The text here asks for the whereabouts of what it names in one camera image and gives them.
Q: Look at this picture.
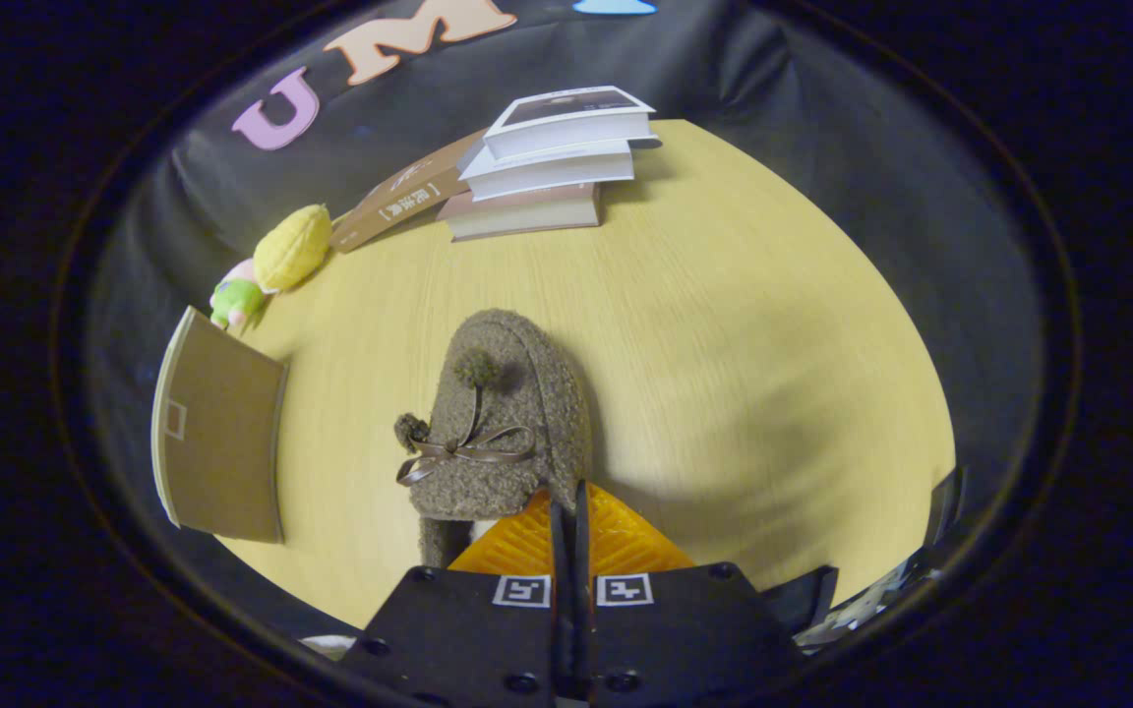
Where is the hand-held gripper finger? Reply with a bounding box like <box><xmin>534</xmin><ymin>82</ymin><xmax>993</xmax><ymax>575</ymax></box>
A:
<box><xmin>574</xmin><ymin>480</ymin><xmax>808</xmax><ymax>708</ymax></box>
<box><xmin>335</xmin><ymin>480</ymin><xmax>572</xmax><ymax>708</ymax></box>

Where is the pink and green plush toy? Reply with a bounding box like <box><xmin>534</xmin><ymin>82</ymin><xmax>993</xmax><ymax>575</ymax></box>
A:
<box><xmin>209</xmin><ymin>259</ymin><xmax>277</xmax><ymax>335</ymax></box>

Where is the thick white book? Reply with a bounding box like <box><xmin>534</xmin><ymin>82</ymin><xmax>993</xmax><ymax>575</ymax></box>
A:
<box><xmin>458</xmin><ymin>138</ymin><xmax>636</xmax><ymax>203</ymax></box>

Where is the white book with dark cover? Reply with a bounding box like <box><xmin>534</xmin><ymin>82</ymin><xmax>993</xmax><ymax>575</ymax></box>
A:
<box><xmin>483</xmin><ymin>86</ymin><xmax>663</xmax><ymax>161</ymax></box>

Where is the brown fuzzy shoe with bow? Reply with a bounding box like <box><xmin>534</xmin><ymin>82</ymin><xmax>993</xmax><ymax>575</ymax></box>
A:
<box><xmin>393</xmin><ymin>308</ymin><xmax>594</xmax><ymax>569</ymax></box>

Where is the pale pink book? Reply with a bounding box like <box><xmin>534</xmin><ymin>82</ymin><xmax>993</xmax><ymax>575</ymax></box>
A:
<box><xmin>439</xmin><ymin>182</ymin><xmax>602</xmax><ymax>242</ymax></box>

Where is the yellow plush toy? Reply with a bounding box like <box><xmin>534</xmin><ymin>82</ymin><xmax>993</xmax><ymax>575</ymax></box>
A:
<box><xmin>252</xmin><ymin>204</ymin><xmax>333</xmax><ymax>293</ymax></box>

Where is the brown book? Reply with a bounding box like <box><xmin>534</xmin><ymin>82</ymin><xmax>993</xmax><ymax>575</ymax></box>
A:
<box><xmin>328</xmin><ymin>128</ymin><xmax>489</xmax><ymax>255</ymax></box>

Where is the beige fabric storage box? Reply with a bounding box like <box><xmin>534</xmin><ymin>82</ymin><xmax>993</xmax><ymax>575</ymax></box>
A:
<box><xmin>150</xmin><ymin>306</ymin><xmax>289</xmax><ymax>545</ymax></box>

